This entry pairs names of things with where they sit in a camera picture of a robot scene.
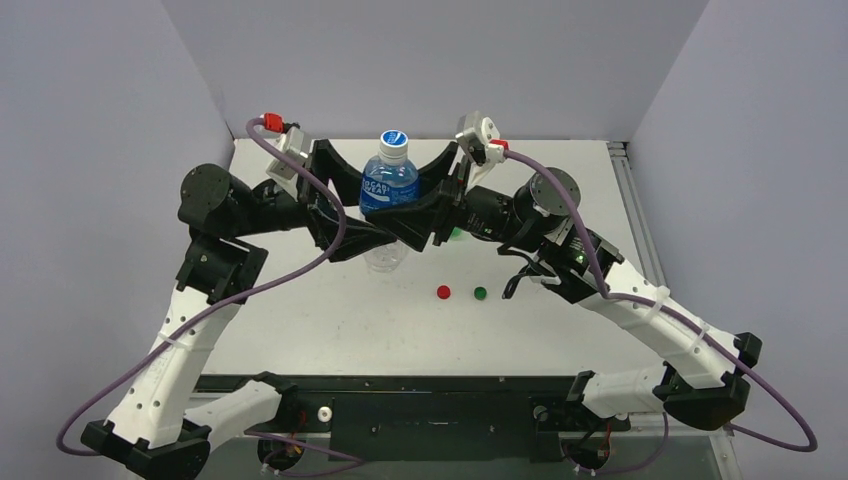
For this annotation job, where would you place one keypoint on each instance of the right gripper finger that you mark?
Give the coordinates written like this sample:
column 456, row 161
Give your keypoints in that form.
column 431, row 219
column 435, row 171

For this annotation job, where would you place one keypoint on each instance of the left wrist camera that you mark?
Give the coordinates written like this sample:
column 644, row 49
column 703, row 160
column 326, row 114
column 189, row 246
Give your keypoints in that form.
column 291, row 143

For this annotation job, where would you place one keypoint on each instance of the white blue bottle cap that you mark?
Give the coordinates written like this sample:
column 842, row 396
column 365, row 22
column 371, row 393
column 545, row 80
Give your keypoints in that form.
column 393, row 147

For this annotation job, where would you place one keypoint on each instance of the blue label small bottle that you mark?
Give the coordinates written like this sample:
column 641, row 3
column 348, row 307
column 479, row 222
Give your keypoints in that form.
column 386, row 186

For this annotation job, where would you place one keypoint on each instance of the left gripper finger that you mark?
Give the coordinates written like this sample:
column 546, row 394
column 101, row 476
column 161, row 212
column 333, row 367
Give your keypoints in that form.
column 330, row 167
column 359, row 237

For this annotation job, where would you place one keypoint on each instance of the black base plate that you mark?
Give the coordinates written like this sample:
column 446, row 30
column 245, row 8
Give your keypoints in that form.
column 440, row 418

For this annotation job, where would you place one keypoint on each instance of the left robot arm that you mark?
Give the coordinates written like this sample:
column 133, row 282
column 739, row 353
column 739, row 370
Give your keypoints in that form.
column 153, row 431

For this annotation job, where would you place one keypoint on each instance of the red bottle cap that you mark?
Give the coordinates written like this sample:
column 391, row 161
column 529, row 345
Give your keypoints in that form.
column 443, row 291

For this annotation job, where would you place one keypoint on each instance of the aluminium frame rail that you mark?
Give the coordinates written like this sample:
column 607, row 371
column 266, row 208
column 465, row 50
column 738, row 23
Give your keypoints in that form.
column 706, row 454

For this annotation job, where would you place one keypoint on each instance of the green bottle cap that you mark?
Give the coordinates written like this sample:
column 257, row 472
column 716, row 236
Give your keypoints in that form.
column 480, row 293

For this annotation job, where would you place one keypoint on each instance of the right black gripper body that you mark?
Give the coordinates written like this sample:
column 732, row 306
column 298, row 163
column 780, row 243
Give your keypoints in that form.
column 448, row 201

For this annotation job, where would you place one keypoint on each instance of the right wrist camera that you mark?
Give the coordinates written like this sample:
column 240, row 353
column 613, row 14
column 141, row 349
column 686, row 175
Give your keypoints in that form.
column 481, row 143

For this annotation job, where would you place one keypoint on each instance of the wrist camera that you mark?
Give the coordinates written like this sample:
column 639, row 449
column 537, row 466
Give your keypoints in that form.
column 291, row 143
column 481, row 143

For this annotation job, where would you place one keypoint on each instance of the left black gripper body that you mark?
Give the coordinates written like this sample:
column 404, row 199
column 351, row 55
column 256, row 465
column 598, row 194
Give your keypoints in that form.
column 324, row 229

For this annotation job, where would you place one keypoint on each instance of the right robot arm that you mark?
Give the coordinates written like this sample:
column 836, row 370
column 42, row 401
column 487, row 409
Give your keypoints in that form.
column 705, row 375

